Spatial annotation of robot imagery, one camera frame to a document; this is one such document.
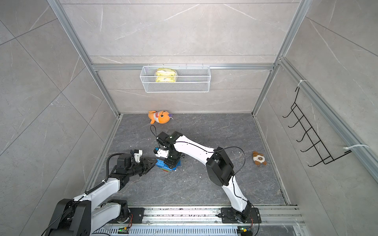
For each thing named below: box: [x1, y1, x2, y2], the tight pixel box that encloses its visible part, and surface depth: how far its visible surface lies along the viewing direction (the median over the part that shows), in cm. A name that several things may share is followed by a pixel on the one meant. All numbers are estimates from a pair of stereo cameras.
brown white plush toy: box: [252, 150, 268, 166], surface depth 93 cm
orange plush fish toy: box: [147, 110, 174, 125], surface depth 110 cm
